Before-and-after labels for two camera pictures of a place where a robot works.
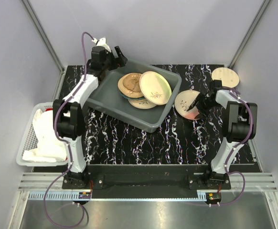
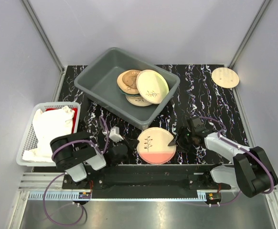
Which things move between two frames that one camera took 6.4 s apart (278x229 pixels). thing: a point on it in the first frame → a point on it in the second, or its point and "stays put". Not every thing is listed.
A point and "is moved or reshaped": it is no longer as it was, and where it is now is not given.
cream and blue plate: [141, 104] is moved or reshaped
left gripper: [122, 60] → [133, 143]
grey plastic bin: [105, 97] is moved or reshaped
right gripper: [203, 112] → [180, 145]
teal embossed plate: [126, 97] → [123, 92]
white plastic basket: [28, 141] stays put
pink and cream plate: [183, 101] → [153, 147]
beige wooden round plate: [229, 78] stays put
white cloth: [49, 149] stays put
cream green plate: [155, 88] is moved or reshaped
